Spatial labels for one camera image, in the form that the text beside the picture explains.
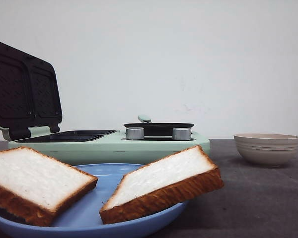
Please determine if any left silver control knob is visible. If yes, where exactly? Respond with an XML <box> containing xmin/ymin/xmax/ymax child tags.
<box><xmin>126</xmin><ymin>127</ymin><xmax>145</xmax><ymax>140</ymax></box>

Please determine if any silver control knob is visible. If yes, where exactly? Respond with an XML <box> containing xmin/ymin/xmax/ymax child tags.
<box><xmin>126</xmin><ymin>127</ymin><xmax>145</xmax><ymax>140</ymax></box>
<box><xmin>172</xmin><ymin>128</ymin><xmax>192</xmax><ymax>141</ymax></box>

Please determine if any breakfast maker hinged lid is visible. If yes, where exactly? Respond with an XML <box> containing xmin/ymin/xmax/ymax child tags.
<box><xmin>0</xmin><ymin>42</ymin><xmax>62</xmax><ymax>140</ymax></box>

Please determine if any mint green breakfast maker base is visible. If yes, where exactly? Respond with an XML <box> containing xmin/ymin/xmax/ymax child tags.
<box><xmin>8</xmin><ymin>130</ymin><xmax>211</xmax><ymax>165</ymax></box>

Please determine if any bread slice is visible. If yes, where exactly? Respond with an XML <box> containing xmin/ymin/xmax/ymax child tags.
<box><xmin>0</xmin><ymin>147</ymin><xmax>98</xmax><ymax>227</ymax></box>
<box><xmin>99</xmin><ymin>145</ymin><xmax>224</xmax><ymax>224</ymax></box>

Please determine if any beige ribbed bowl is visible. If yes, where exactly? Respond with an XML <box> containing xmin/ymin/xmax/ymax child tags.
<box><xmin>234</xmin><ymin>133</ymin><xmax>298</xmax><ymax>167</ymax></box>

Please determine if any right silver control knob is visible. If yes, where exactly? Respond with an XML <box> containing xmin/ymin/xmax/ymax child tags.
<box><xmin>172</xmin><ymin>128</ymin><xmax>192</xmax><ymax>141</ymax></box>

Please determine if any black frying pan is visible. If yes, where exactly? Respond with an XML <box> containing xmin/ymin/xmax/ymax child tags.
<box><xmin>124</xmin><ymin>115</ymin><xmax>194</xmax><ymax>136</ymax></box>

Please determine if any blue plate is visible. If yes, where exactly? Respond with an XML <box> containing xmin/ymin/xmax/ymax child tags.
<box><xmin>0</xmin><ymin>163</ymin><xmax>187</xmax><ymax>238</ymax></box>

